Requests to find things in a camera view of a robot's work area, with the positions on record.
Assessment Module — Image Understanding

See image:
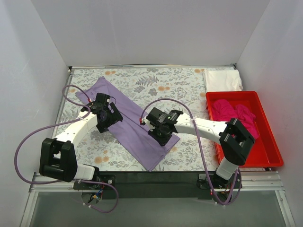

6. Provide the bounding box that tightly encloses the purple t shirt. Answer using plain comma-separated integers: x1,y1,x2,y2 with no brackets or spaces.
76,77,179,171

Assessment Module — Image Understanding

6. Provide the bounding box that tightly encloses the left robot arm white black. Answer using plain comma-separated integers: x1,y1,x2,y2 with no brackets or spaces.
39,93,123,189

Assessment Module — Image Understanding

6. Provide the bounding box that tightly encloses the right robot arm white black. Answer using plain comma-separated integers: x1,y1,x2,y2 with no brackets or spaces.
140,108,255,188

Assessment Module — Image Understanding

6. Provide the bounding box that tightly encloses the floral table mat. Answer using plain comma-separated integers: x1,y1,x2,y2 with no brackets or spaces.
54,67,218,171

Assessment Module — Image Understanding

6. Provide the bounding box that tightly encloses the magenta t shirt in bin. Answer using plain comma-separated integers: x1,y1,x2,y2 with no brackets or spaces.
212,99,259,139

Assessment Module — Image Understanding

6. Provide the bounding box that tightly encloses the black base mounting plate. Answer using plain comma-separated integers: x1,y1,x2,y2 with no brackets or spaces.
72,170,245,201

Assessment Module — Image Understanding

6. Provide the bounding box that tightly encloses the white folded t shirt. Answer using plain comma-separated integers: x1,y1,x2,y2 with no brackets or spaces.
204,70,243,92

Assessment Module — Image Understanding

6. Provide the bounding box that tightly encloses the red plastic bin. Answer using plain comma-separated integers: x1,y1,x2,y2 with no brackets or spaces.
205,90,284,168

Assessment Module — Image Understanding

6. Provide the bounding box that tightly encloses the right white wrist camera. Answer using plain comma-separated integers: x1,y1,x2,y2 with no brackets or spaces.
139,117,155,131

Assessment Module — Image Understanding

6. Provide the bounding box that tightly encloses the aluminium frame rail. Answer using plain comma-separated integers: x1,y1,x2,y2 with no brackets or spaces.
21,67,296,227

